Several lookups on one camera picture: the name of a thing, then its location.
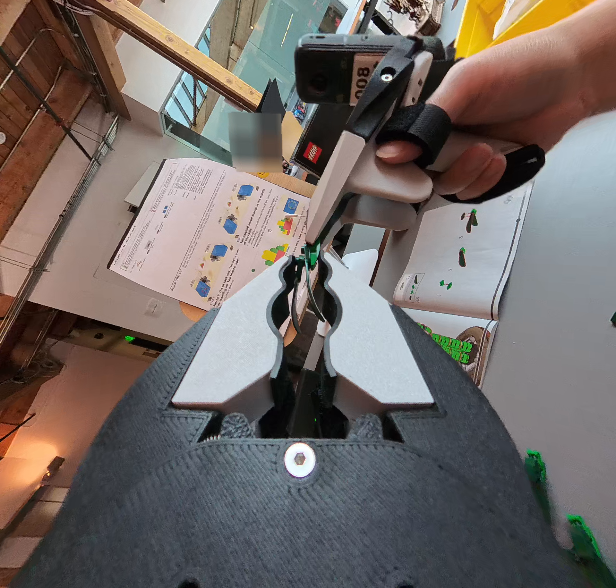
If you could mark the black lego box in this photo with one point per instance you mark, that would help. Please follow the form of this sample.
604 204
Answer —
313 150

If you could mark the person's right hand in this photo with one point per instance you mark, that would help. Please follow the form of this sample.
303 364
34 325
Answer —
519 83

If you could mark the yellow plastic bin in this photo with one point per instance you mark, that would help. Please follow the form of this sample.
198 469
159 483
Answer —
481 25

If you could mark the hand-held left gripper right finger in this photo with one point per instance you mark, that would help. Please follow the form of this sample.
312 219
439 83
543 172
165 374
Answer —
380 352

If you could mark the bright green lego piece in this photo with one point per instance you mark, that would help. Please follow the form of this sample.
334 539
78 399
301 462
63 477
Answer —
536 472
584 542

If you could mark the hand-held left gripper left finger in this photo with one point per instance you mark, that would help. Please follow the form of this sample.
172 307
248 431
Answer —
226 352

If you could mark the green lego leaf piece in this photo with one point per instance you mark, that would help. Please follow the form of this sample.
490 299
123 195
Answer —
310 258

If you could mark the white chair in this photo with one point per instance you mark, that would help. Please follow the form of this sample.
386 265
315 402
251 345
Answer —
361 263

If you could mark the lego instruction booklet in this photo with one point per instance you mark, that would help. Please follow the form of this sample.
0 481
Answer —
462 270

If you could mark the wooden railing beam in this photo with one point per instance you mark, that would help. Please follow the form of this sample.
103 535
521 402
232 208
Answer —
168 44

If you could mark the large printed instruction sheet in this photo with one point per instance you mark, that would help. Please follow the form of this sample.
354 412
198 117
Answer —
192 222

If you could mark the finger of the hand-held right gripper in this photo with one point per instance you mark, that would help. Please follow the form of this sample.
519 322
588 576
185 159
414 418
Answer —
337 179

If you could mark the brown wooden model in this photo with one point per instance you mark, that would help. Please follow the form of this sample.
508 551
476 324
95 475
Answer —
409 1

